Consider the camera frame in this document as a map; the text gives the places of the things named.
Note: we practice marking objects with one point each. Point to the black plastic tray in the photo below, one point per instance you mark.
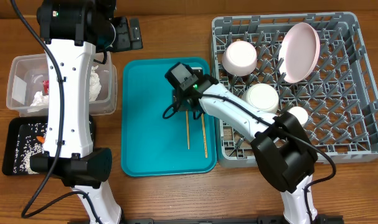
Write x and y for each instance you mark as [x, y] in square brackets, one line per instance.
[11, 141]

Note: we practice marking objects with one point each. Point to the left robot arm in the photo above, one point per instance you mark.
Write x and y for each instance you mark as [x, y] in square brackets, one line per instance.
[71, 33]

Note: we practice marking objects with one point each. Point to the white cup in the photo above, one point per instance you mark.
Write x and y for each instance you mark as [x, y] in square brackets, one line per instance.
[300, 114]

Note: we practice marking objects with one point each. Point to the white tissue paper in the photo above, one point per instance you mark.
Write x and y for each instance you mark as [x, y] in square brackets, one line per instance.
[40, 99]

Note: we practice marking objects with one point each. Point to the clear plastic waste bin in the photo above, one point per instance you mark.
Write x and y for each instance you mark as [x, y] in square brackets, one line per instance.
[26, 77]

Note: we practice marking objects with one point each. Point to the white rice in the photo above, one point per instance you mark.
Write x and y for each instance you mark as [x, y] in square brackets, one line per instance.
[27, 145]

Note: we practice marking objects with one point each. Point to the wooden chopstick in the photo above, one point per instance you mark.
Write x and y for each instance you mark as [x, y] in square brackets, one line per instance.
[204, 136]
[187, 130]

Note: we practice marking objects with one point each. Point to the red snack wrapper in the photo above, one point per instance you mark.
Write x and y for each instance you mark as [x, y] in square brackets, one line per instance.
[45, 84]

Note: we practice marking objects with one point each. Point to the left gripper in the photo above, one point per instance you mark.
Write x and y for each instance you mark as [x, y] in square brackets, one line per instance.
[126, 43]

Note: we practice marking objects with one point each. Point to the small white bowl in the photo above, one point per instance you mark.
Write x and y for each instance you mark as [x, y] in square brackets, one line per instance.
[240, 58]

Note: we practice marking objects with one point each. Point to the white paper napkin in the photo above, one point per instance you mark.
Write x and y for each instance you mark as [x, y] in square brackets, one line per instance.
[95, 86]

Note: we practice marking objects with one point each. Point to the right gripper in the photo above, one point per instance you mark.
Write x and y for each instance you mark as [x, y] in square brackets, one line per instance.
[181, 104]

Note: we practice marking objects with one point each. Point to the large white plate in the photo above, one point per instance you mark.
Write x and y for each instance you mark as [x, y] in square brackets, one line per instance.
[300, 52]

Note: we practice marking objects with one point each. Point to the teal plastic serving tray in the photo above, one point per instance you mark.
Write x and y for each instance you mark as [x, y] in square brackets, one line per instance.
[151, 145]

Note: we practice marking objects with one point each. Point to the large white bowl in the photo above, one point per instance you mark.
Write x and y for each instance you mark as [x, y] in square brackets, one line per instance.
[263, 97]

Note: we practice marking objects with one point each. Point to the grey plastic dishwasher rack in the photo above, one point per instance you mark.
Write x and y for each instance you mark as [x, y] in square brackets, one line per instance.
[340, 95]

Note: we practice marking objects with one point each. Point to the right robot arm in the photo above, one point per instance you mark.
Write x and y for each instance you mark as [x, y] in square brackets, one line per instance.
[284, 155]

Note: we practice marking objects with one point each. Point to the orange carrot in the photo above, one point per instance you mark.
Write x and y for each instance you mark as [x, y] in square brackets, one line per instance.
[41, 139]

